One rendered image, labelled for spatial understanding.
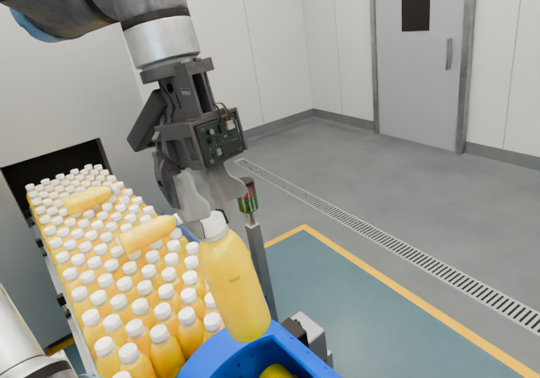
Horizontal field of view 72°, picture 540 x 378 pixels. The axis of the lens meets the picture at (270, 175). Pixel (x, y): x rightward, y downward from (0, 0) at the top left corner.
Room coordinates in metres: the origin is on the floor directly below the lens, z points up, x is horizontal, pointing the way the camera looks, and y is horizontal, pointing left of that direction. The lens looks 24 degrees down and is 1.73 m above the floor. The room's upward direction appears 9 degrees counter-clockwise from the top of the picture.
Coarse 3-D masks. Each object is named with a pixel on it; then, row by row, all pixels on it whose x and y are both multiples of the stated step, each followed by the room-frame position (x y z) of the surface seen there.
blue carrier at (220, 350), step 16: (272, 320) 0.54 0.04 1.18; (224, 336) 0.47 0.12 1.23; (272, 336) 0.48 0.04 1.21; (288, 336) 0.49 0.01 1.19; (208, 352) 0.45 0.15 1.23; (224, 352) 0.44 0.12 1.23; (240, 352) 0.44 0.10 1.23; (256, 352) 0.52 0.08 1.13; (272, 352) 0.54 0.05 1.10; (288, 352) 0.44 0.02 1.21; (304, 352) 0.45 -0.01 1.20; (192, 368) 0.43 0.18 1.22; (208, 368) 0.42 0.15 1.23; (224, 368) 0.48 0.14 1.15; (240, 368) 0.49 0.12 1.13; (256, 368) 0.51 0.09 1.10; (288, 368) 0.55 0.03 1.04; (304, 368) 0.52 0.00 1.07; (320, 368) 0.41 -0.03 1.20
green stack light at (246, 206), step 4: (256, 196) 1.04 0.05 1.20; (240, 200) 1.02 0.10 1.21; (244, 200) 1.02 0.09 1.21; (248, 200) 1.02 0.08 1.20; (252, 200) 1.02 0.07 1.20; (256, 200) 1.04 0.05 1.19; (240, 204) 1.03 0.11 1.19; (244, 204) 1.02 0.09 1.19; (248, 204) 1.02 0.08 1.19; (252, 204) 1.02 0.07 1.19; (256, 204) 1.03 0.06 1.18; (240, 208) 1.03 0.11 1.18; (244, 208) 1.02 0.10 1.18; (248, 208) 1.02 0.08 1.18; (252, 208) 1.02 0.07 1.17; (256, 208) 1.03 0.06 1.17; (244, 212) 1.02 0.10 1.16; (248, 212) 1.02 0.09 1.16
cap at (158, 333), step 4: (160, 324) 0.67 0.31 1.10; (152, 328) 0.66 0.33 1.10; (156, 328) 0.66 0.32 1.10; (160, 328) 0.65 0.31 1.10; (164, 328) 0.65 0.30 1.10; (152, 332) 0.64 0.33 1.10; (156, 332) 0.64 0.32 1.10; (160, 332) 0.64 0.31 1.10; (164, 332) 0.64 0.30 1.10; (152, 336) 0.63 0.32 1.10; (156, 336) 0.63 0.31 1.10; (160, 336) 0.63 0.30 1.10; (164, 336) 0.64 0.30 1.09; (156, 340) 0.63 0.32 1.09; (160, 340) 0.63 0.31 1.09
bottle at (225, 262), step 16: (208, 240) 0.41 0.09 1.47; (224, 240) 0.41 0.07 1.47; (240, 240) 0.43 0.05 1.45; (208, 256) 0.40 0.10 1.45; (224, 256) 0.40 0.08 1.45; (240, 256) 0.41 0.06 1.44; (208, 272) 0.40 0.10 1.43; (224, 272) 0.39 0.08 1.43; (240, 272) 0.40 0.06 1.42; (224, 288) 0.39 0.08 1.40; (240, 288) 0.40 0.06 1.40; (256, 288) 0.41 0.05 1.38; (224, 304) 0.40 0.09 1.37; (240, 304) 0.39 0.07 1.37; (256, 304) 0.41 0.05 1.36; (224, 320) 0.41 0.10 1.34; (240, 320) 0.39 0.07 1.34; (256, 320) 0.40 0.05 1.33; (240, 336) 0.40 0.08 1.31; (256, 336) 0.40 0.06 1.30
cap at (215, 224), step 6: (210, 216) 0.43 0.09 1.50; (216, 216) 0.43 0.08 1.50; (222, 216) 0.42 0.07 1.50; (204, 222) 0.42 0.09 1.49; (210, 222) 0.42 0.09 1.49; (216, 222) 0.41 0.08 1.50; (222, 222) 0.42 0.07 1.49; (204, 228) 0.41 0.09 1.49; (210, 228) 0.41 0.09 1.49; (216, 228) 0.41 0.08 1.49; (222, 228) 0.42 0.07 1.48; (210, 234) 0.41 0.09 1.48; (216, 234) 0.41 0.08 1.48
